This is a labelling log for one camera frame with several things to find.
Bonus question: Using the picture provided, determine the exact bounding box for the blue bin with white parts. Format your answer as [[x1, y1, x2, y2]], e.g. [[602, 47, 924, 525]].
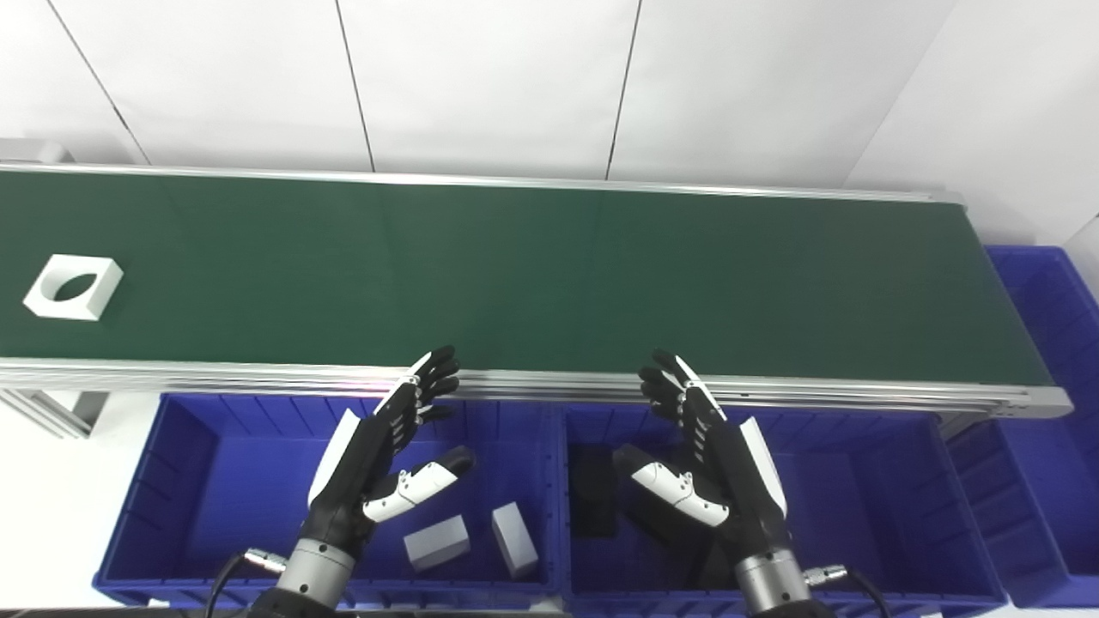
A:
[[93, 393, 563, 610]]

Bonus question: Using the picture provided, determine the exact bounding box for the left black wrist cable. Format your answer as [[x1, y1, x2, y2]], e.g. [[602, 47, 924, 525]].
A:
[[204, 549, 288, 618]]

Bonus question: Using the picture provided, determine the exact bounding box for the green conveyor belt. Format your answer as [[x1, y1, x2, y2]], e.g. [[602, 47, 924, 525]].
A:
[[0, 169, 1055, 387], [0, 161, 1074, 421]]

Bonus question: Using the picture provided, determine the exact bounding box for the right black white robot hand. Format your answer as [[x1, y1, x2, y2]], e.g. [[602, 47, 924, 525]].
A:
[[611, 347, 792, 564]]

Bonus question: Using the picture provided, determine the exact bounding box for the long blue bin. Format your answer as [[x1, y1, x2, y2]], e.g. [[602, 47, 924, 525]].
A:
[[944, 246, 1099, 609]]

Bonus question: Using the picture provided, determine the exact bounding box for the white square part round hole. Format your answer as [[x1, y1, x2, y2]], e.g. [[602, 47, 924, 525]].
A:
[[23, 254, 124, 322]]

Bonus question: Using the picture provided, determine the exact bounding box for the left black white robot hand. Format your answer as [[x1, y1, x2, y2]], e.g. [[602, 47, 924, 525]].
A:
[[302, 345, 477, 551]]

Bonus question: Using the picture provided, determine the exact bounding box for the black block part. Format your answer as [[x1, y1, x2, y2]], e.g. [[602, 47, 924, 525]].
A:
[[568, 444, 619, 540]]

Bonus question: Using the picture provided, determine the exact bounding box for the aluminium conveyor support leg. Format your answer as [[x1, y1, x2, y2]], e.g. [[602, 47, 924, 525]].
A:
[[0, 388, 111, 440]]

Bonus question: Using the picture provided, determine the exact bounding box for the white block part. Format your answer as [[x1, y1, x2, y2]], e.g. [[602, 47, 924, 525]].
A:
[[404, 515, 471, 573], [491, 502, 539, 579]]

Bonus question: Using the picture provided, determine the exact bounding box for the blue bin with black part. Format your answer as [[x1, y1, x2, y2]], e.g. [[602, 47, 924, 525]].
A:
[[558, 403, 1007, 615]]

